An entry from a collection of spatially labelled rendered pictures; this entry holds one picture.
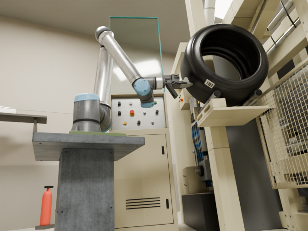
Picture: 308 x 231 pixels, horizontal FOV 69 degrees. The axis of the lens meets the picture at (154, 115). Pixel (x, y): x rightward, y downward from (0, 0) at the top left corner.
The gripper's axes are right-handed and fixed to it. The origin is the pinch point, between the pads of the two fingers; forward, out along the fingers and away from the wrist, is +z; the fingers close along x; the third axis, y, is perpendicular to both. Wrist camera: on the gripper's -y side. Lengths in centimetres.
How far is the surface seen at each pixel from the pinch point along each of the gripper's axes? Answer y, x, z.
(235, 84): -6.6, -12.4, 25.4
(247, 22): 62, 7, 58
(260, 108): -23.4, -11.2, 38.7
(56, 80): 144, 248, -177
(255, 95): -13.4, -10.2, 38.8
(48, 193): -58, 210, -160
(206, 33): 33.6, -12.7, 12.3
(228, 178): -63, 25, 26
